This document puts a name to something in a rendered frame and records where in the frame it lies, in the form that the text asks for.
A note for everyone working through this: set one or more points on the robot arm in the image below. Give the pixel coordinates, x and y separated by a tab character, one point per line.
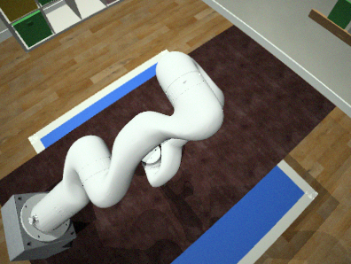
93	173

